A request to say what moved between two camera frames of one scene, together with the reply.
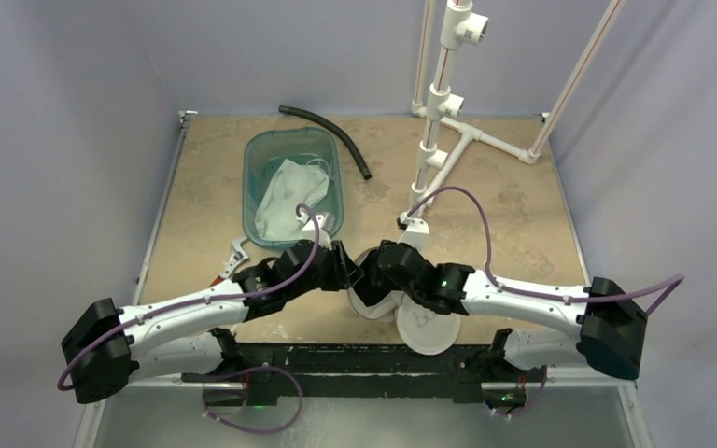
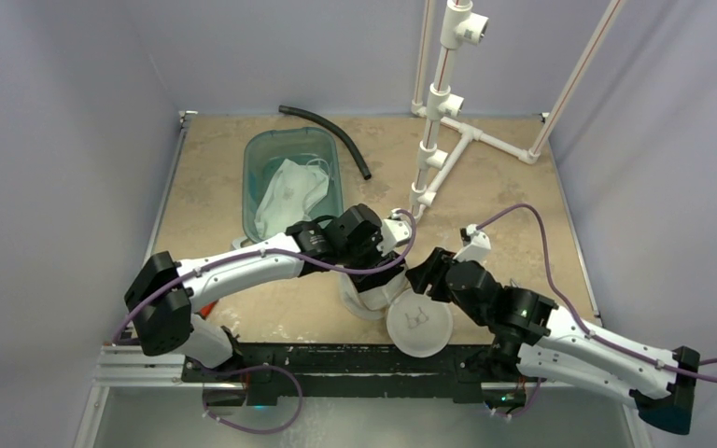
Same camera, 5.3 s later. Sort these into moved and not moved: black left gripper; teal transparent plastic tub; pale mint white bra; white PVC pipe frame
Moved: black left gripper
Not moved: pale mint white bra; white PVC pipe frame; teal transparent plastic tub
